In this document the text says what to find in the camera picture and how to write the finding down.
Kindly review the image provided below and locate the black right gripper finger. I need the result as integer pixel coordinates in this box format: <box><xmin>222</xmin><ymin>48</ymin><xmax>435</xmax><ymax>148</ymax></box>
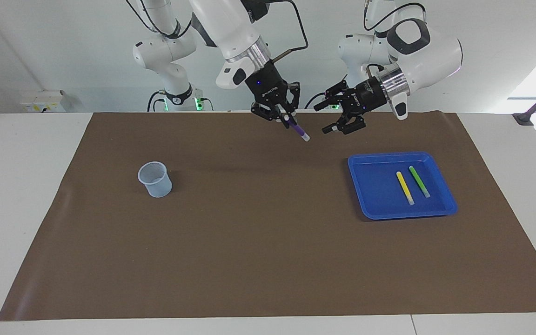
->
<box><xmin>251</xmin><ymin>99</ymin><xmax>283</xmax><ymax>123</ymax></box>
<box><xmin>281</xmin><ymin>82</ymin><xmax>302</xmax><ymax>123</ymax></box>

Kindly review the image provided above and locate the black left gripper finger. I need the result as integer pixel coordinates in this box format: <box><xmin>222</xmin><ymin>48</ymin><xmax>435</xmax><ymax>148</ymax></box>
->
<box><xmin>314</xmin><ymin>80</ymin><xmax>351</xmax><ymax>111</ymax></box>
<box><xmin>322</xmin><ymin>112</ymin><xmax>367</xmax><ymax>135</ymax></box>

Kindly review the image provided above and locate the purple pen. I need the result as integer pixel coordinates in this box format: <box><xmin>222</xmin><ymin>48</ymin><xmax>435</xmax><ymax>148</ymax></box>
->
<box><xmin>285</xmin><ymin>115</ymin><xmax>310</xmax><ymax>142</ymax></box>

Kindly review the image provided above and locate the yellow pen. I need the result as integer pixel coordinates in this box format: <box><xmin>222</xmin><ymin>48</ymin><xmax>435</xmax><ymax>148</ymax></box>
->
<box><xmin>396</xmin><ymin>171</ymin><xmax>415</xmax><ymax>206</ymax></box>

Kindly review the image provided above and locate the green pen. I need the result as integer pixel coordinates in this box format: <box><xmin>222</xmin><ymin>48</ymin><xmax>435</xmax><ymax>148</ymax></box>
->
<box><xmin>409</xmin><ymin>166</ymin><xmax>431</xmax><ymax>199</ymax></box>

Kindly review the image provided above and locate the blue plastic tray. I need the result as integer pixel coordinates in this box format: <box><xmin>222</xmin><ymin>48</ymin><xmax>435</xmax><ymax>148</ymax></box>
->
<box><xmin>348</xmin><ymin>152</ymin><xmax>458</xmax><ymax>221</ymax></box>

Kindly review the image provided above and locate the brown table mat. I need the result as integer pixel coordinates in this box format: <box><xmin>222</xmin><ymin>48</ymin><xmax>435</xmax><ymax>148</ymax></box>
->
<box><xmin>0</xmin><ymin>111</ymin><xmax>536</xmax><ymax>322</ymax></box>

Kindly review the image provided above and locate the translucent plastic pen cup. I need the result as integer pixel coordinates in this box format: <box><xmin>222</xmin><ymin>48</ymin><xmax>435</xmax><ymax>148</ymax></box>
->
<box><xmin>138</xmin><ymin>161</ymin><xmax>173</xmax><ymax>198</ymax></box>

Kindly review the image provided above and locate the black left base cable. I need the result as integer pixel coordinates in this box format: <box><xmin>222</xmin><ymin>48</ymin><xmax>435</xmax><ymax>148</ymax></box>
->
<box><xmin>305</xmin><ymin>74</ymin><xmax>348</xmax><ymax>110</ymax></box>

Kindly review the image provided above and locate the black base cable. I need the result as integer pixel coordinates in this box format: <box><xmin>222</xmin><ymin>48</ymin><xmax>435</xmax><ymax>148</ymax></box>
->
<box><xmin>305</xmin><ymin>74</ymin><xmax>348</xmax><ymax>110</ymax></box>
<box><xmin>147</xmin><ymin>90</ymin><xmax>166</xmax><ymax>112</ymax></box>

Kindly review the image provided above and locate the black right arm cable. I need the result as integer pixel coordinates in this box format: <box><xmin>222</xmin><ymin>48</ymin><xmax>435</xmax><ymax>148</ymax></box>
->
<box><xmin>249</xmin><ymin>0</ymin><xmax>309</xmax><ymax>63</ymax></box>

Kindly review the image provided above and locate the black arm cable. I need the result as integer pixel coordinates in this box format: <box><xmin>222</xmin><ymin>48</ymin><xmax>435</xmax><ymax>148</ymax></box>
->
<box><xmin>249</xmin><ymin>0</ymin><xmax>309</xmax><ymax>63</ymax></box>
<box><xmin>363</xmin><ymin>1</ymin><xmax>428</xmax><ymax>33</ymax></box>

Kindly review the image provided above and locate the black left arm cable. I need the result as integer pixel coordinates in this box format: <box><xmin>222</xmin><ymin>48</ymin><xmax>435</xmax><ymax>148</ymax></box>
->
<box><xmin>363</xmin><ymin>1</ymin><xmax>428</xmax><ymax>33</ymax></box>

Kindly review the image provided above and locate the black right base cable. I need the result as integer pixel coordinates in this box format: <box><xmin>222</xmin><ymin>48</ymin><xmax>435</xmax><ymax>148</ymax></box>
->
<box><xmin>147</xmin><ymin>90</ymin><xmax>166</xmax><ymax>112</ymax></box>

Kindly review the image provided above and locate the white wall socket box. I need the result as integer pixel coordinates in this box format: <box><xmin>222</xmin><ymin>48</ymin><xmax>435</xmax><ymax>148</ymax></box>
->
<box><xmin>20</xmin><ymin>90</ymin><xmax>66</xmax><ymax>113</ymax></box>

